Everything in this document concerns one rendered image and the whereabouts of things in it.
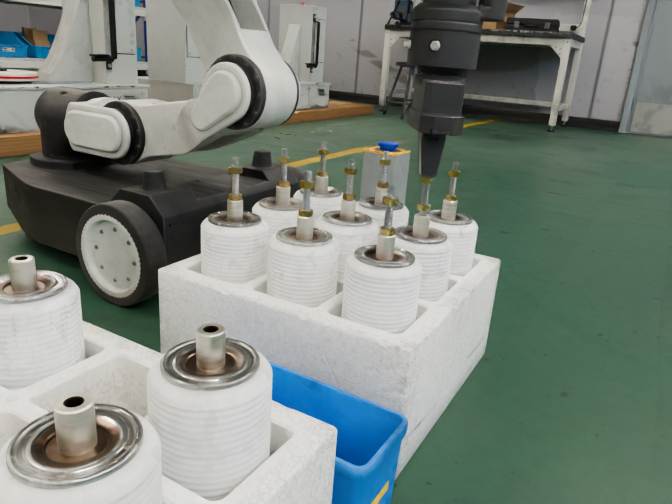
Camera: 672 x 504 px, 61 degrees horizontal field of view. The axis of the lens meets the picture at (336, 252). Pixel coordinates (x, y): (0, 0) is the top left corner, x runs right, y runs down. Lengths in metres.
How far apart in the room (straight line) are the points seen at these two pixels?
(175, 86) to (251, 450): 3.14
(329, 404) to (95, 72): 2.65
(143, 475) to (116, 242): 0.80
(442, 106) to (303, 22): 3.82
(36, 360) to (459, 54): 0.57
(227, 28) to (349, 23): 5.39
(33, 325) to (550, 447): 0.65
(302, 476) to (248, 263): 0.39
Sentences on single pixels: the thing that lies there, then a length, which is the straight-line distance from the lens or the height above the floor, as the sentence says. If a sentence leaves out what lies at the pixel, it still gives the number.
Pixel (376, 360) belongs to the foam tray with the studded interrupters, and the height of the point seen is 0.15.
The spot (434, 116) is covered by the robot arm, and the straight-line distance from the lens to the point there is 0.72.
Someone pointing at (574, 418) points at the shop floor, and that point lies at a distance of 0.95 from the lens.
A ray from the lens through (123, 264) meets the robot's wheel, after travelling 1.14.
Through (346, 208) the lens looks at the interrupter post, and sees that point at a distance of 0.84.
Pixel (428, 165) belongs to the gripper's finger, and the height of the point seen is 0.35.
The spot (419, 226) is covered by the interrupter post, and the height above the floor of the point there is 0.27.
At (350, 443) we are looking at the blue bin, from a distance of 0.70.
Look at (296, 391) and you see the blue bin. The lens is 0.71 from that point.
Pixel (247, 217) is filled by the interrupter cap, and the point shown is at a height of 0.25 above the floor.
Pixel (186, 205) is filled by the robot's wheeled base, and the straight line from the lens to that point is 1.15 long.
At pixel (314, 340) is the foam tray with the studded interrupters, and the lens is 0.71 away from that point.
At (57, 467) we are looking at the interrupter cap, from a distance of 0.38.
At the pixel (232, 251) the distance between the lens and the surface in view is 0.79.
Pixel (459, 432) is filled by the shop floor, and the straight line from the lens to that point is 0.85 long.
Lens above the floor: 0.49
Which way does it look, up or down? 19 degrees down
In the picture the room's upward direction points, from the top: 4 degrees clockwise
